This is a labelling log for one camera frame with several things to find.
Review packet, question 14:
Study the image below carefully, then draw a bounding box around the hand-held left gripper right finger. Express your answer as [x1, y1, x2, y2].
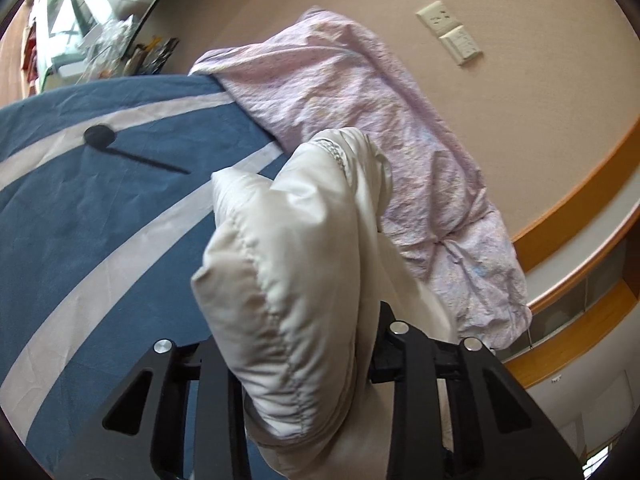
[366, 300, 584, 480]

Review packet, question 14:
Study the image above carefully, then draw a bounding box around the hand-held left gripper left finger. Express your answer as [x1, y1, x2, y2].
[52, 339, 252, 480]

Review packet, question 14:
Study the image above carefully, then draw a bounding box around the blue white striped bedsheet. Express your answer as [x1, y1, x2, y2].
[0, 74, 297, 480]

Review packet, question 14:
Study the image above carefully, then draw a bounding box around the cream wall socket plate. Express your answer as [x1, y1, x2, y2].
[416, 0, 464, 39]

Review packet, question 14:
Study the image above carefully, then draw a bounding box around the beige puffer jacket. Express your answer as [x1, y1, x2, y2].
[191, 127, 462, 480]

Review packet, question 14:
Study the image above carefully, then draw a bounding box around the pink floral duvet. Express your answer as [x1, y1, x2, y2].
[189, 6, 532, 352]

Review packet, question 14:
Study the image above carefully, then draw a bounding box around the wooden glass panel door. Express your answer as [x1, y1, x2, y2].
[499, 119, 640, 392]

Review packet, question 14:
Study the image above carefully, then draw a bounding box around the cream wall switch plate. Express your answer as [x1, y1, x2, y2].
[439, 26, 482, 66]

